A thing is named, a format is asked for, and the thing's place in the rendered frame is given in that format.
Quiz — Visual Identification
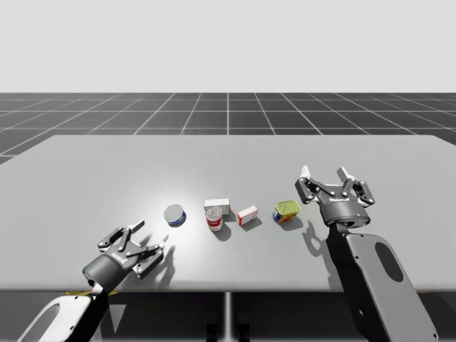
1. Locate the red and white can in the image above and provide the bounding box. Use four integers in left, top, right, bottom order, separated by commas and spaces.
205, 205, 225, 233

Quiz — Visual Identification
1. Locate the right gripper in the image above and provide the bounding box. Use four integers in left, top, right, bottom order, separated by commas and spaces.
294, 165, 377, 229

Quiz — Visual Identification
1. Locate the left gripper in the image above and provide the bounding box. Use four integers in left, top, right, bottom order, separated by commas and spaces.
82, 219, 170, 289

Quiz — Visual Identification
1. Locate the green and blue rectangular can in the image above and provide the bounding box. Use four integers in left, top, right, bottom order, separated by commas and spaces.
271, 199, 302, 224

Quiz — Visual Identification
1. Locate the red and white carton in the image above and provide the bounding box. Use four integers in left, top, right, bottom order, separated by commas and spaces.
237, 205, 259, 228

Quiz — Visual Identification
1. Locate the blue flat can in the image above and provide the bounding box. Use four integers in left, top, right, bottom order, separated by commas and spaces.
163, 204, 187, 228

